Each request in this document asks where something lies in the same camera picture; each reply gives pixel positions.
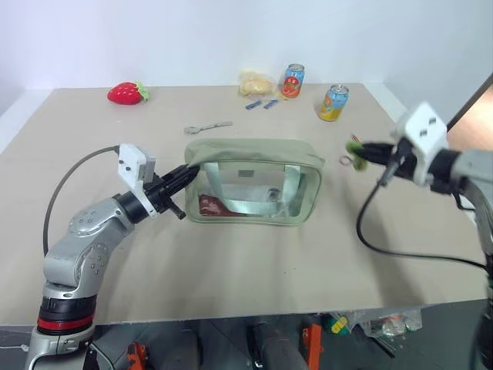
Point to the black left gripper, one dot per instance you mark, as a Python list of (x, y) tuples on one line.
[(159, 192)]

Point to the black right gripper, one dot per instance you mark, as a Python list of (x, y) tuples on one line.
[(406, 158)]

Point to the green pouch with clear window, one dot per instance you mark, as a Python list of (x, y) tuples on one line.
[(252, 150)]

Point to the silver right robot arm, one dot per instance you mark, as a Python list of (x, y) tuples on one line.
[(470, 169)]

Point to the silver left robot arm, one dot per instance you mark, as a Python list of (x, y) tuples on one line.
[(82, 246)]

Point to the red packet inside pouch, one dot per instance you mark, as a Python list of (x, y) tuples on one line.
[(212, 205)]

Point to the metal spoon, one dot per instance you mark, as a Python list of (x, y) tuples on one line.
[(200, 127)]

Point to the yellow and blue drink can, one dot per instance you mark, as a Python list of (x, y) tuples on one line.
[(333, 104)]

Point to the dark-edged brown board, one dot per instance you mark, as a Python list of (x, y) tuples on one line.
[(471, 115)]

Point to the red strawberry toy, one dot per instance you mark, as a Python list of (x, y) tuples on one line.
[(124, 93)]

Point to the red and blue drink can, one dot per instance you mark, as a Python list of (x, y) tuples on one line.
[(293, 81)]

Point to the bread in clear wrapper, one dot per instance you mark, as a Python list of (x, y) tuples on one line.
[(256, 85)]

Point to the clear plastic bag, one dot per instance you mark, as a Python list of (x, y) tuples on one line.
[(393, 323)]

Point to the yellow and green toy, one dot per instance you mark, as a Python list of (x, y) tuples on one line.
[(339, 323)]

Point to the dark rounded shape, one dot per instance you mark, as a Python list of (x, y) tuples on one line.
[(275, 347)]

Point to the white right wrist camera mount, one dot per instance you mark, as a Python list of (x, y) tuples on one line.
[(423, 129)]

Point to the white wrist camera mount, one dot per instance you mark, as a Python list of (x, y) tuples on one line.
[(129, 162), (423, 129)]

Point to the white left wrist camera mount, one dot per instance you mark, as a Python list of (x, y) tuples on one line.
[(129, 162)]

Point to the orange bracket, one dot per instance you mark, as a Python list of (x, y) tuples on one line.
[(137, 356), (312, 343)]

